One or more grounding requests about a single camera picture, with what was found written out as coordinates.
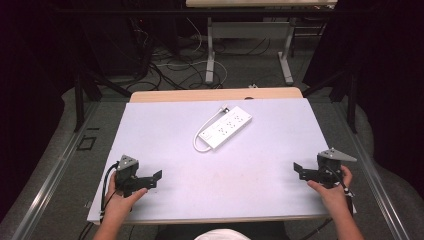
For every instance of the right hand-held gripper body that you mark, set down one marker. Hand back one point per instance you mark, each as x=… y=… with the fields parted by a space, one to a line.
x=328 y=166

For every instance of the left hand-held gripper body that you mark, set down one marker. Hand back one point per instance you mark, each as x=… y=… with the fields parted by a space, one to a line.
x=126 y=173

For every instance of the white power strip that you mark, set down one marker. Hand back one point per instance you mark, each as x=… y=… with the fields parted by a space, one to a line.
x=226 y=128

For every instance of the white power strip plug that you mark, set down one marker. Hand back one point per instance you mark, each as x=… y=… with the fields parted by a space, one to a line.
x=225 y=108

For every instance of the person's left hand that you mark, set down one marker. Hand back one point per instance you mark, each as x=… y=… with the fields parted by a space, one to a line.
x=116 y=203

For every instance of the person's right hand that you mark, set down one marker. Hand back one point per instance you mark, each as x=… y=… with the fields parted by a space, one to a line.
x=333 y=198

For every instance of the white table mat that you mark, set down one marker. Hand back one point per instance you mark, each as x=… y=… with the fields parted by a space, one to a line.
x=233 y=173

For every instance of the black metal stand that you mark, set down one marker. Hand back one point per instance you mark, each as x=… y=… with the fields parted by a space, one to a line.
x=351 y=100
x=80 y=100

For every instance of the person's white shirt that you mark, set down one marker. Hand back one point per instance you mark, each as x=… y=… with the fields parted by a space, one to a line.
x=222 y=235

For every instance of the dark curtain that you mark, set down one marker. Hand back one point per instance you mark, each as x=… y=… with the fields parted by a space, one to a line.
x=30 y=83
x=390 y=83

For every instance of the white metal-legged desk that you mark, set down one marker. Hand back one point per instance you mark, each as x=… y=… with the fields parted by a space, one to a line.
x=250 y=30

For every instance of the black floor socket frame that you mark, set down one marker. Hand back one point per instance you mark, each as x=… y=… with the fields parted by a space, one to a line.
x=86 y=143

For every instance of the metal floor rail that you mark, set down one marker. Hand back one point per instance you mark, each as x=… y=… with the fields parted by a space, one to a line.
x=46 y=186
x=376 y=186

